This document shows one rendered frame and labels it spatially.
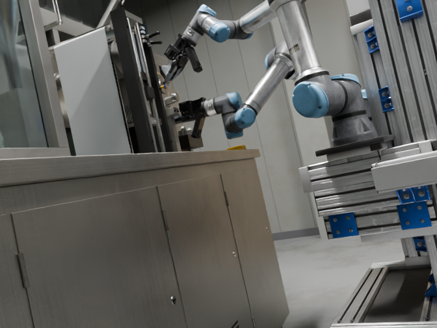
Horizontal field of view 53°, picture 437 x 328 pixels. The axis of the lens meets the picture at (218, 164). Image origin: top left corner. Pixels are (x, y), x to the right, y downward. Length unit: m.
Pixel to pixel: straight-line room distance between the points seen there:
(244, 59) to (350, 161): 3.61
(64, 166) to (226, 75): 4.33
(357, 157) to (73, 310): 1.02
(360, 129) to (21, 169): 1.08
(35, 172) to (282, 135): 4.13
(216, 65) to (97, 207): 4.33
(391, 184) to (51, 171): 0.95
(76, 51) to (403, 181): 1.23
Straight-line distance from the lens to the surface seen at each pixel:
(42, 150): 0.92
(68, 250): 0.87
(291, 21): 1.50
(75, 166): 0.88
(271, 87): 1.80
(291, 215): 4.84
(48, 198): 0.85
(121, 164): 1.00
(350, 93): 1.51
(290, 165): 4.77
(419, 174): 1.36
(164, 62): 2.91
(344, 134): 1.50
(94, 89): 1.71
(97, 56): 1.72
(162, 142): 1.58
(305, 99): 1.42
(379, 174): 1.37
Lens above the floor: 0.79
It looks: 2 degrees up
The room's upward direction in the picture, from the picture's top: 13 degrees counter-clockwise
